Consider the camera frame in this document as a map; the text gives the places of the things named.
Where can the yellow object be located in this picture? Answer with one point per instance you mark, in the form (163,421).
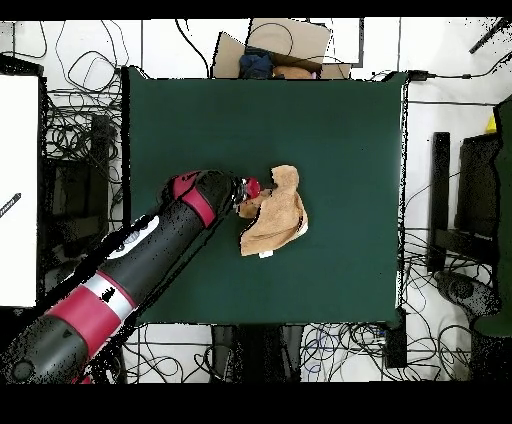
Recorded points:
(491,124)

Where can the black upright bar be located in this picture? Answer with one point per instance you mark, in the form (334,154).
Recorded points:
(439,192)

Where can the brown cardboard box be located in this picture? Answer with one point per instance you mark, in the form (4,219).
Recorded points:
(304,40)

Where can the tan terry towel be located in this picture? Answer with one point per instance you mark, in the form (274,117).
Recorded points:
(280,216)

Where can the black power adaptor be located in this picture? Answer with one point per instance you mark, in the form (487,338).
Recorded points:
(418,74)

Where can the orange cloth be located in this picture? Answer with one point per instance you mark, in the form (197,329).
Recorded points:
(292,72)

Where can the black power strip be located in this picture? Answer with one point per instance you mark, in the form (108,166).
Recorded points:
(396,340)

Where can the black stand foot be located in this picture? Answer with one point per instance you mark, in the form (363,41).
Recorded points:
(464,290)

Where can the black pen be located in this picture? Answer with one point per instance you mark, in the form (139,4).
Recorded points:
(10,204)

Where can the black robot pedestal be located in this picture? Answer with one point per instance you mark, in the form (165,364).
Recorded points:
(260,352)

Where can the black rod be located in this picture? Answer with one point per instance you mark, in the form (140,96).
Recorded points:
(490,36)

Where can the black chair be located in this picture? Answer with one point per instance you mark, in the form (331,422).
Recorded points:
(478,188)

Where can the dark green cloth cover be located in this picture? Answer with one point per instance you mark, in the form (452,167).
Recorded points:
(504,200)

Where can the dark blue cloth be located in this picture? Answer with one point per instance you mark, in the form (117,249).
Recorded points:
(256,64)

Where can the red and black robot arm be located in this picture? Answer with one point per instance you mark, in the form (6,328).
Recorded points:
(160,248)

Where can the dark green table cloth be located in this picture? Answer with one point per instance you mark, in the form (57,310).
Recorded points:
(340,160)

